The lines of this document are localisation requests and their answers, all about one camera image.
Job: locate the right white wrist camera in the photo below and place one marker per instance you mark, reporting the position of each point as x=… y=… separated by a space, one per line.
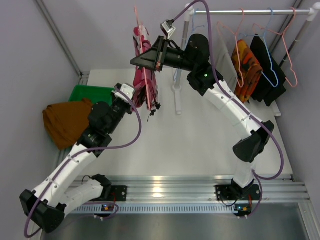
x=168 y=28

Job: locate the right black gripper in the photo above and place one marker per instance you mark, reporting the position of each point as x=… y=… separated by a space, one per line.
x=160 y=53

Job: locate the green plastic tray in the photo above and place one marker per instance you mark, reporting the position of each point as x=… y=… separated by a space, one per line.
x=93 y=93

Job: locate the brown trousers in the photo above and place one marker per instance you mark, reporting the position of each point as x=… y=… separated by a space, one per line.
x=65 y=122

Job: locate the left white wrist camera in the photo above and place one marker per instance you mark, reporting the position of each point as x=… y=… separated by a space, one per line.
x=124 y=91

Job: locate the pink camouflage trousers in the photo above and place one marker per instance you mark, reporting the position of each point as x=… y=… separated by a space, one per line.
x=138 y=83

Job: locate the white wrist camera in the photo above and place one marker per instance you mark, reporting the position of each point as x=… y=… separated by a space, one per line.
x=168 y=28
x=124 y=91

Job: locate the light blue wire hanger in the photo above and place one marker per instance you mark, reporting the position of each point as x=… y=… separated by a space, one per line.
x=189 y=27

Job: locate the white clothes rack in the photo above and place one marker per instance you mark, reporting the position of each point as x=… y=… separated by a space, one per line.
x=311 y=14

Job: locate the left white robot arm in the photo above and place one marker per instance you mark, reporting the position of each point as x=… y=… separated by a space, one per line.
x=48 y=204

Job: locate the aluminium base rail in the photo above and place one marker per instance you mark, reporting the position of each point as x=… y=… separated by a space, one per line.
x=196 y=195

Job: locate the orange camouflage trousers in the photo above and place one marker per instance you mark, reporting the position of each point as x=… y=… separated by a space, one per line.
x=250 y=68

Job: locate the black trousers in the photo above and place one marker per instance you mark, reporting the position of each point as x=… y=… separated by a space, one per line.
x=264 y=92

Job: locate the grey trousers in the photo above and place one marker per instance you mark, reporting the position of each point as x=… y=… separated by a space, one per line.
x=224 y=64

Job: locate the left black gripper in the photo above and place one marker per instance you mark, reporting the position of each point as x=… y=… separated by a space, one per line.
x=119 y=105

